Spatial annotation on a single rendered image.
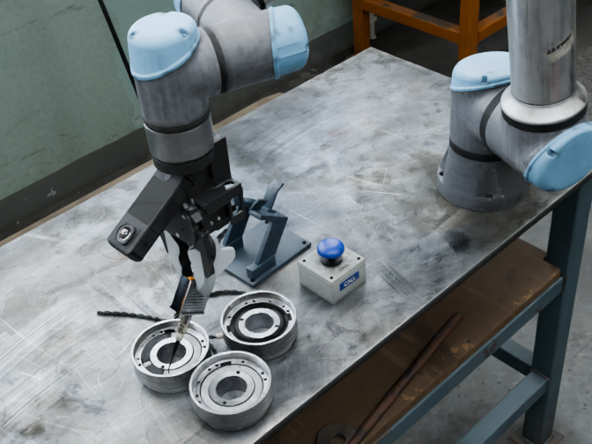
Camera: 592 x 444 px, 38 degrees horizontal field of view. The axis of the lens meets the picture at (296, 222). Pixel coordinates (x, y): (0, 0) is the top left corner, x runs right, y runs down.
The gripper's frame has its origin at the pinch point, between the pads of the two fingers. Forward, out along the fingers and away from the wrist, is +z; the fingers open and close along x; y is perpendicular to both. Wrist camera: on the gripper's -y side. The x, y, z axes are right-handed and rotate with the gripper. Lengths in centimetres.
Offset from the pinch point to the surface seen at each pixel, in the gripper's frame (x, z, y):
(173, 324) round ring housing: 5.7, 9.9, -0.8
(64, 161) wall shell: 155, 80, 63
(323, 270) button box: -4.0, 8.7, 19.6
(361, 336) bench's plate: -13.6, 13.2, 16.5
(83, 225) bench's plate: 38.8, 13.4, 6.5
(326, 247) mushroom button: -3.2, 5.7, 21.3
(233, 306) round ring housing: 1.9, 9.9, 7.0
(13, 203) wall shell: 156, 86, 43
